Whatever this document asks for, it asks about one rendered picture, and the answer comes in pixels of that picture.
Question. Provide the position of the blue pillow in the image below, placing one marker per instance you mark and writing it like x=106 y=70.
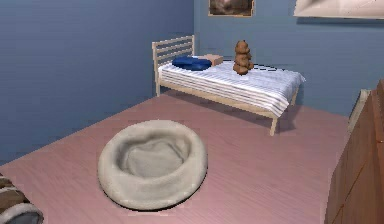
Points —
x=191 y=63

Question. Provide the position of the pale wooden striped bed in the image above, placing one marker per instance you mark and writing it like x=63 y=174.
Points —
x=233 y=81

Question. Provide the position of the tan box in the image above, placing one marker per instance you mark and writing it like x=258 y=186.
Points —
x=214 y=59

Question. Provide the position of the grey round pet bed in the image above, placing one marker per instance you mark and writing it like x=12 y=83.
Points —
x=151 y=165

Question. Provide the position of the brown teddy bear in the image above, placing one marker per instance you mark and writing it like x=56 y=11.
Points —
x=242 y=58

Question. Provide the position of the brown wooden cabinet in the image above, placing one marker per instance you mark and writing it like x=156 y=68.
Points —
x=361 y=166

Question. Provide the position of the brown and grey round cushion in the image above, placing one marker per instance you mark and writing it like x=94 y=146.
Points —
x=16 y=203

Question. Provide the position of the brown framed wall picture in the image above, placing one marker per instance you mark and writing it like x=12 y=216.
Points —
x=231 y=7

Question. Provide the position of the pale framed wall picture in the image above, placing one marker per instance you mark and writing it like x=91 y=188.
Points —
x=340 y=8

